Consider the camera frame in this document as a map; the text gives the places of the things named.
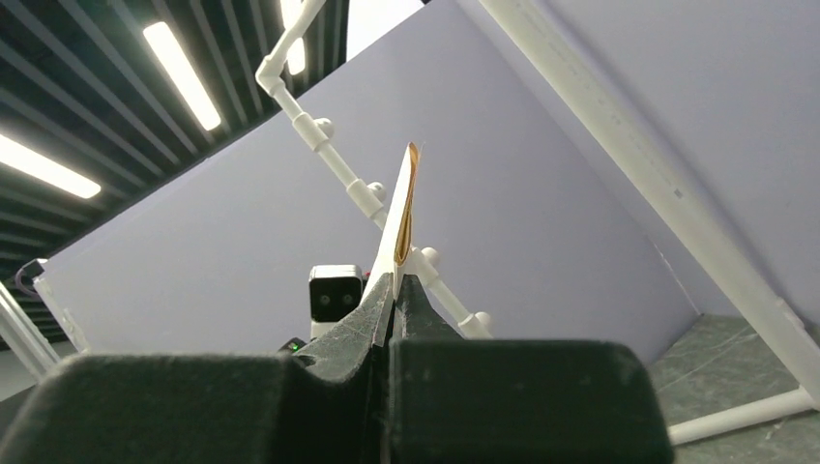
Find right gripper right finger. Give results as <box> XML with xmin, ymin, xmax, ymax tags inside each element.
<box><xmin>387</xmin><ymin>275</ymin><xmax>675</xmax><ymax>463</ymax></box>

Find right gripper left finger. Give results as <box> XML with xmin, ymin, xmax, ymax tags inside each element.
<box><xmin>1</xmin><ymin>275</ymin><xmax>394</xmax><ymax>463</ymax></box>

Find cream letter paper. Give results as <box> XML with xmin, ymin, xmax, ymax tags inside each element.
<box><xmin>363</xmin><ymin>142</ymin><xmax>421</xmax><ymax>301</ymax></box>

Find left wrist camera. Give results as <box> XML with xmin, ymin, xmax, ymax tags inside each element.
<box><xmin>308</xmin><ymin>264</ymin><xmax>365</xmax><ymax>340</ymax></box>

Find white pvc pipe frame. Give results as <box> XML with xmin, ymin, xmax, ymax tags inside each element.
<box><xmin>255</xmin><ymin>1</ymin><xmax>819</xmax><ymax>445</ymax></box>

